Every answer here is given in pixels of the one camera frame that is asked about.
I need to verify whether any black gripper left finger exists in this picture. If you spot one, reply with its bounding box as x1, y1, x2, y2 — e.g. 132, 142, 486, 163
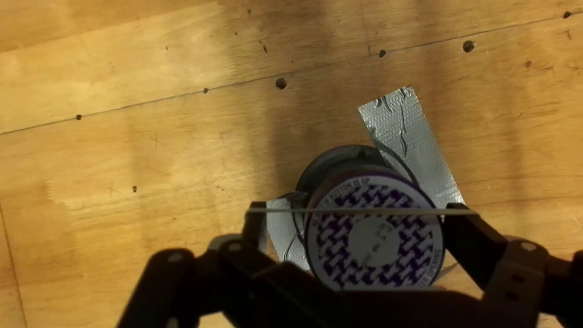
114, 200, 366, 328

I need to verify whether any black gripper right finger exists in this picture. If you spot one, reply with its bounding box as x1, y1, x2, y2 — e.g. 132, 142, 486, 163
440, 202, 583, 328

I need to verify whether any grey duct tape strip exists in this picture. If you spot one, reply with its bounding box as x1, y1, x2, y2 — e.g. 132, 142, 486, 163
262, 85, 466, 273

